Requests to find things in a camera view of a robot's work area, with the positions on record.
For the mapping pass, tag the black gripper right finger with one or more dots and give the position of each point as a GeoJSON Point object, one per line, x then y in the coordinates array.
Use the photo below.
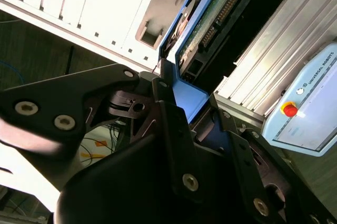
{"type": "Point", "coordinates": [242, 155]}

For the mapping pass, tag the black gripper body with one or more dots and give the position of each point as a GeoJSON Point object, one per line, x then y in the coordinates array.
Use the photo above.
{"type": "Point", "coordinates": [118, 195]}

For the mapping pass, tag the hard disk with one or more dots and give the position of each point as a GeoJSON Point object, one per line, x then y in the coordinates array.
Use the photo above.
{"type": "Point", "coordinates": [200, 24]}

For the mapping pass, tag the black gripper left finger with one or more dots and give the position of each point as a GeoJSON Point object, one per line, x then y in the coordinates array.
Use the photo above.
{"type": "Point", "coordinates": [65, 95]}

